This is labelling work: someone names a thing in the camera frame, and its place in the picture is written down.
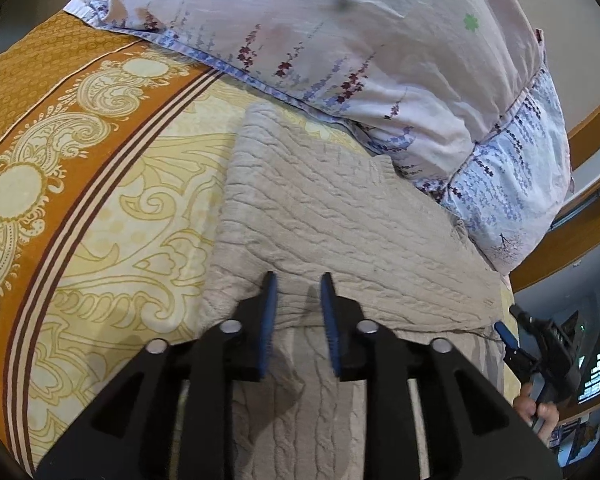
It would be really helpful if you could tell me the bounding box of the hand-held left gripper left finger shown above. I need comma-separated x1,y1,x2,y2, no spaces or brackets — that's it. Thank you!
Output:
35,271,281,480

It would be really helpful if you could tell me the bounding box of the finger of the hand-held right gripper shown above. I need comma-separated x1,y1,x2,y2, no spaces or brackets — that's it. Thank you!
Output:
494,321,536,368
510,304,546,331

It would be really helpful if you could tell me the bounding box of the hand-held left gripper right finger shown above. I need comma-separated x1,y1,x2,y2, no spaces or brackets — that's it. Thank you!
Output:
320,272,566,480

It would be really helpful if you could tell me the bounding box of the beige cable knit sweater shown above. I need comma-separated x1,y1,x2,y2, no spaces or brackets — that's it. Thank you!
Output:
200,102,506,480

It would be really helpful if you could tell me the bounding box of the person's right hand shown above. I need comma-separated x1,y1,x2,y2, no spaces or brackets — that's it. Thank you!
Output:
512,382,561,447

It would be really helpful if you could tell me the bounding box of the wooden bed headboard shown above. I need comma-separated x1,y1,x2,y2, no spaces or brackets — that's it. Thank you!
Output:
507,115,600,293

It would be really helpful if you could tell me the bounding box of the blue floral tree-print pillow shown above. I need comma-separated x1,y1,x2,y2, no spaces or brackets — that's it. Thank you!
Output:
362,67,573,276

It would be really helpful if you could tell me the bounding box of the yellow orange patterned bedsheet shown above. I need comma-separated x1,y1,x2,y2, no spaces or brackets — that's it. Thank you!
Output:
0,0,513,480

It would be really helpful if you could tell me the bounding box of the pink floral pillow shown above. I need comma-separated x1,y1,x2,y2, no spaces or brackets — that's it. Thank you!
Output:
62,0,543,183

